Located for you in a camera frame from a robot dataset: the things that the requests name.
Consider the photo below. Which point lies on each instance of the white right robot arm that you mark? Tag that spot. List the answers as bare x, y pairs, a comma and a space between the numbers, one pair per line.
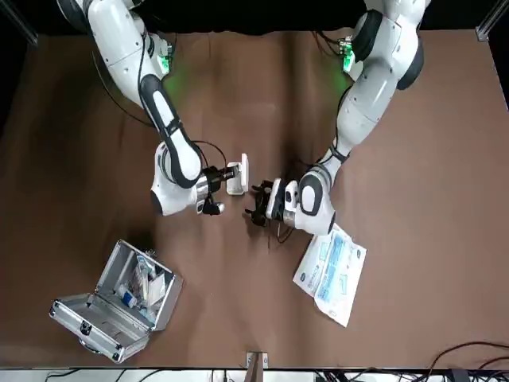
127, 51

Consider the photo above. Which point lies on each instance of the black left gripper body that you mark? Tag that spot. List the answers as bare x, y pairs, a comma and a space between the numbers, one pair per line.
263, 203

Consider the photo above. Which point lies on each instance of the aluminium frame post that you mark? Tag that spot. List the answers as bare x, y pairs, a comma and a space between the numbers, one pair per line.
256, 368
483, 32
29, 36

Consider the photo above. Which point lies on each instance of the clear cotton swab bag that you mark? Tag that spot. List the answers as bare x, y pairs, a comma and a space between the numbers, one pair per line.
141, 272

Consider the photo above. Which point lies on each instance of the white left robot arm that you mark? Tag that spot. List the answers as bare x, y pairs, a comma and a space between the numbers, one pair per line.
381, 79

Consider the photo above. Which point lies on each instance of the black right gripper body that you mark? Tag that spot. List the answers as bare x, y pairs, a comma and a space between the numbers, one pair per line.
213, 179

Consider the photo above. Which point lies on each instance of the silver aluminium case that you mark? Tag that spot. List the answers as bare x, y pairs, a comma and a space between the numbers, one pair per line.
99, 318

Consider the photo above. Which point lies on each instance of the blue face mask packet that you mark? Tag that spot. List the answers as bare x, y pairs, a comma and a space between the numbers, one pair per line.
308, 274
346, 302

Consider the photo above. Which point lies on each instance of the small white medicine box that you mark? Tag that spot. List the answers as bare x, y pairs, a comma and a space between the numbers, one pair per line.
235, 187

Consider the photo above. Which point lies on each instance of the blue white medicine carton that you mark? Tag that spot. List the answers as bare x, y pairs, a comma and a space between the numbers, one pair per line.
129, 296

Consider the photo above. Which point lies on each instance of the white gauze packet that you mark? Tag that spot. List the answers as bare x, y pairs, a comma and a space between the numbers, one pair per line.
156, 288

